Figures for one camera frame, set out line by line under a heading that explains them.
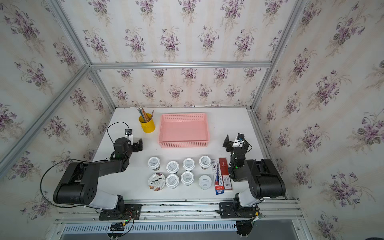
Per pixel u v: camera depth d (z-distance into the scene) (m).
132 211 0.73
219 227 0.70
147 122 0.98
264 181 0.45
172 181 0.77
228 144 0.81
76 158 0.88
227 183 0.82
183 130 1.08
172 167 0.82
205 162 0.84
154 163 0.84
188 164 0.83
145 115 0.99
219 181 0.82
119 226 0.72
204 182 0.77
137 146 0.86
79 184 0.45
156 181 0.78
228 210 0.75
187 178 0.78
